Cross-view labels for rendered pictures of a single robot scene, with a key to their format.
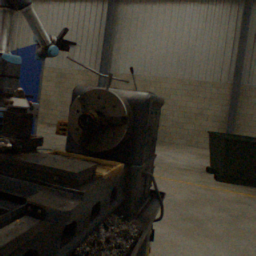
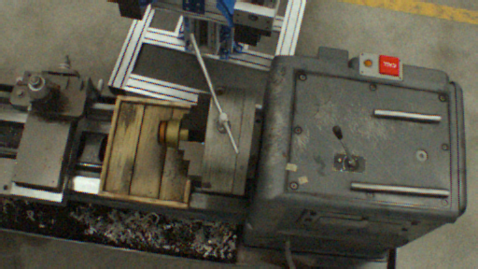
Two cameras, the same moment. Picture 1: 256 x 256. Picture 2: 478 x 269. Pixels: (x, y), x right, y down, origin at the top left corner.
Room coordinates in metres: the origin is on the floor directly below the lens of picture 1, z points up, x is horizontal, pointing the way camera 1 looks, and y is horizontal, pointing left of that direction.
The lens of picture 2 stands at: (1.34, -0.58, 2.59)
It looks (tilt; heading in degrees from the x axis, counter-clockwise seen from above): 69 degrees down; 69
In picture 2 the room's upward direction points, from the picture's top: 7 degrees clockwise
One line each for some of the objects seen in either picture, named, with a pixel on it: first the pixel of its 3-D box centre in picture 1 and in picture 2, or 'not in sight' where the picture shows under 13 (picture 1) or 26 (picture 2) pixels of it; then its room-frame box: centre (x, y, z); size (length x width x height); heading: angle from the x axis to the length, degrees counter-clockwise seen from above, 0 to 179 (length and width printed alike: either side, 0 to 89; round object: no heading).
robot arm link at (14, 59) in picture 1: (11, 65); not in sight; (1.80, 0.53, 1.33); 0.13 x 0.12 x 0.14; 40
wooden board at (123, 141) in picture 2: (75, 165); (150, 150); (1.28, 0.05, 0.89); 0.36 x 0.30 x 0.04; 69
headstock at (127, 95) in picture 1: (118, 122); (355, 152); (1.89, -0.17, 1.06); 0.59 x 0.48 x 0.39; 159
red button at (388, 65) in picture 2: not in sight; (388, 65); (2.01, 0.00, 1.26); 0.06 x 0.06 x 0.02; 69
